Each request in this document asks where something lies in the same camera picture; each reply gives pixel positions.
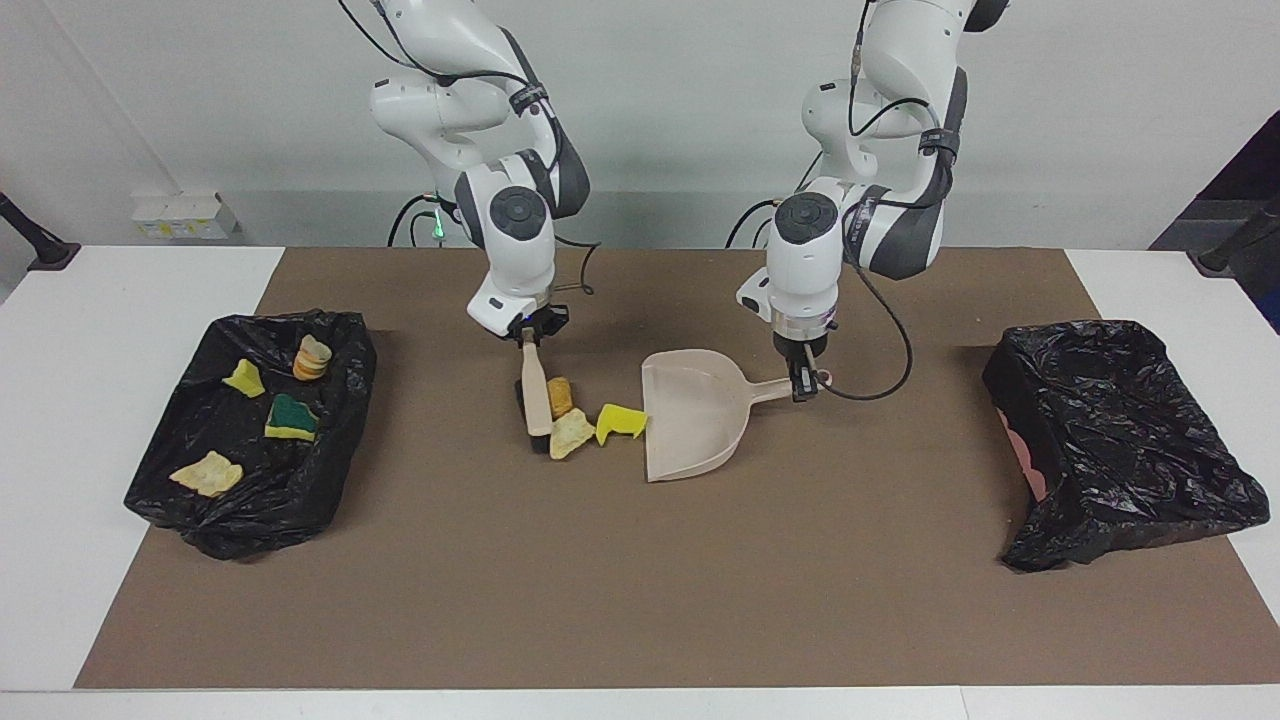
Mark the beige brush with black bristles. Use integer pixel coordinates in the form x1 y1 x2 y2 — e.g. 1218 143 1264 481
515 328 555 453

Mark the beige stone-like foam chunk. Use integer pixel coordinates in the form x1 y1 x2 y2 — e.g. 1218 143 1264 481
549 408 597 461

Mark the notched yellow sponge piece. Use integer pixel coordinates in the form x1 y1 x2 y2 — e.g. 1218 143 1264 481
596 403 649 447

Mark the beige plastic dustpan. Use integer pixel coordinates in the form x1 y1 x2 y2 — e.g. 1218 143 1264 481
640 349 833 483

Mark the striped orange foam roll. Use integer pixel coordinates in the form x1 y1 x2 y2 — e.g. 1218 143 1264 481
168 451 244 498
293 335 333 382

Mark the yellow green-backed sponge piece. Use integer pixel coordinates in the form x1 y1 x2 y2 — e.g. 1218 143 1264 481
264 393 320 442

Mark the pink plastic bin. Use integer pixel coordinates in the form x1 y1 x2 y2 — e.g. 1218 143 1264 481
998 405 1051 504

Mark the black trash bag over pink bin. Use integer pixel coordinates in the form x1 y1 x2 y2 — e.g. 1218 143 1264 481
982 319 1271 573

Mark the black trash bag lined bin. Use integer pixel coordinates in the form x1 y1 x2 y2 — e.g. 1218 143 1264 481
124 308 379 562

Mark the brown paper table mat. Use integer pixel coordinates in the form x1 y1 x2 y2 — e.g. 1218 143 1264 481
73 247 1280 691

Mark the white power strip box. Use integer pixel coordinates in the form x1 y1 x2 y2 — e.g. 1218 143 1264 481
132 192 241 241

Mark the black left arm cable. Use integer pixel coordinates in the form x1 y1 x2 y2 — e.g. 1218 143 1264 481
820 0 961 403

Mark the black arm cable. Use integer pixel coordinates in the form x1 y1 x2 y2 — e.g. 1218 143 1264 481
820 0 961 403
338 0 601 296

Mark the black left base cable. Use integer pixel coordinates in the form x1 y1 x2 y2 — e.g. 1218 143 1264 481
727 198 791 248

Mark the black base cable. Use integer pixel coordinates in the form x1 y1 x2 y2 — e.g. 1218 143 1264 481
388 195 441 248
727 198 791 248

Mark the black right base cable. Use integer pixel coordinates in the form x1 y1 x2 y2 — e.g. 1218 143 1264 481
388 195 441 248

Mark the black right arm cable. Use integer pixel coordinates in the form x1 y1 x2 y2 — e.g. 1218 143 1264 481
338 0 601 296

